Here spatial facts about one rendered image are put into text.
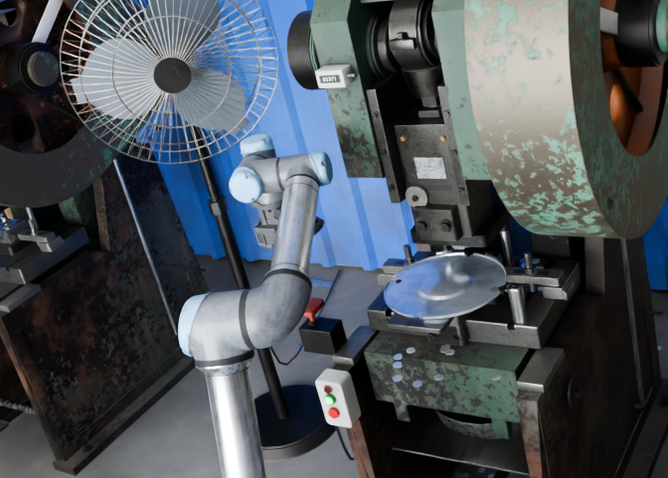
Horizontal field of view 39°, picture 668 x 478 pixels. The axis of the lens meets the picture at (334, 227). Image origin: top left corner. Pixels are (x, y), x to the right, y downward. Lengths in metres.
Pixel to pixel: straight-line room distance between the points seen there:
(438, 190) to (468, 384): 0.45
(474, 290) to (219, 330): 0.67
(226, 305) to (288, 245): 0.18
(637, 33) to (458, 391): 0.91
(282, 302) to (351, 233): 2.22
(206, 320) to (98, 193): 1.69
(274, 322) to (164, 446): 1.67
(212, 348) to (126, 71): 1.07
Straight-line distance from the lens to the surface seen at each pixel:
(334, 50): 2.09
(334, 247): 4.08
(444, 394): 2.28
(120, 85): 2.66
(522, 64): 1.60
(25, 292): 3.25
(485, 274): 2.25
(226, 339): 1.80
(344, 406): 2.31
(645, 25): 1.88
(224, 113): 2.70
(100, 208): 3.45
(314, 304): 2.33
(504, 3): 1.61
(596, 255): 2.47
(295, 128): 3.87
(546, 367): 2.16
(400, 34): 2.04
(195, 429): 3.41
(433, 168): 2.14
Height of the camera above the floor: 1.89
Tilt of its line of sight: 25 degrees down
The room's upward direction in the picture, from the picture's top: 15 degrees counter-clockwise
